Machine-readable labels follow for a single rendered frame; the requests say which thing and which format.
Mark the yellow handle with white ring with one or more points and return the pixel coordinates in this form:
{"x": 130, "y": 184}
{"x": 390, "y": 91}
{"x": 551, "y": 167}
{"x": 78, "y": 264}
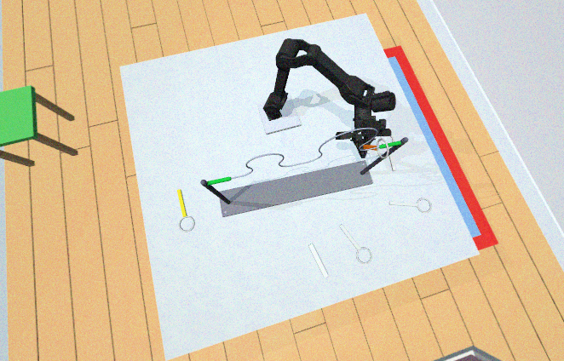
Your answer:
{"x": 184, "y": 214}

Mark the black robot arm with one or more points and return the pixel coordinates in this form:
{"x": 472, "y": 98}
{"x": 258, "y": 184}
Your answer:
{"x": 351, "y": 88}

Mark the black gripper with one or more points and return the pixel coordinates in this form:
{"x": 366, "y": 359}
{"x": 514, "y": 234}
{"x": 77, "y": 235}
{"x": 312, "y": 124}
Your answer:
{"x": 357, "y": 138}

